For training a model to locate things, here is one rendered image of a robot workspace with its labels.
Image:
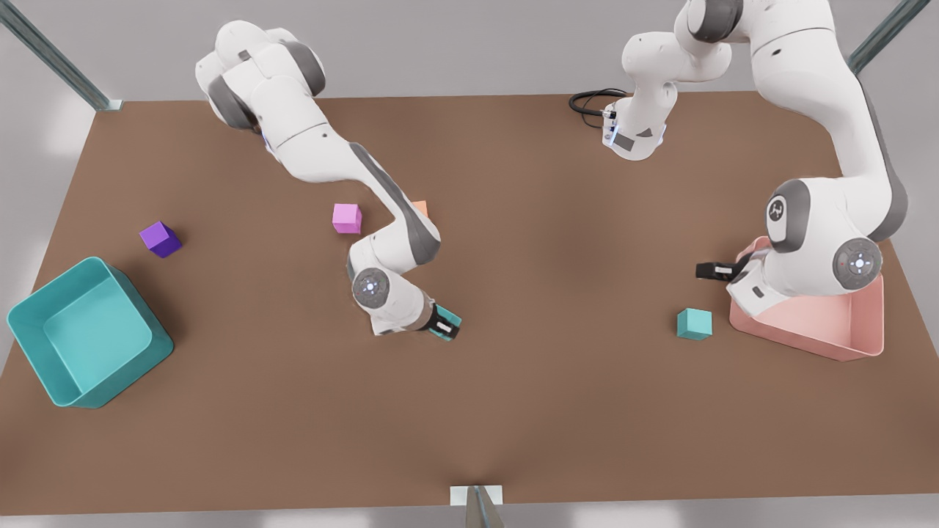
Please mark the teal blue cube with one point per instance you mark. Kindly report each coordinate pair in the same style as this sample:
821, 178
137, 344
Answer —
449, 320
694, 323

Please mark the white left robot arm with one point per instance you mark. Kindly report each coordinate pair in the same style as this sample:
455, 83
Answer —
829, 220

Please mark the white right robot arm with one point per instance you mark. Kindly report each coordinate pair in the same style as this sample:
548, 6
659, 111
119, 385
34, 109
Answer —
315, 147

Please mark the silver frame post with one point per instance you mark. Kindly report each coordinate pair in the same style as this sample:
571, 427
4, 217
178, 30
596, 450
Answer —
55, 57
480, 507
884, 33

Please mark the pink square bin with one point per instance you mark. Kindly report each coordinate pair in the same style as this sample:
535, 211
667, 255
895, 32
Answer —
821, 323

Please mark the orange cube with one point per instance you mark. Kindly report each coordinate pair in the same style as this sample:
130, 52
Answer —
421, 209

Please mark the purple cube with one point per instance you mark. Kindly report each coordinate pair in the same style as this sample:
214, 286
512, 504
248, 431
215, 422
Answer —
160, 239

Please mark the teal square bin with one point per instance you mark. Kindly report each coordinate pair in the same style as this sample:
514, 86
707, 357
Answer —
88, 334

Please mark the pink cube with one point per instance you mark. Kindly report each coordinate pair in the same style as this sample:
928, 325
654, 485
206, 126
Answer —
346, 218

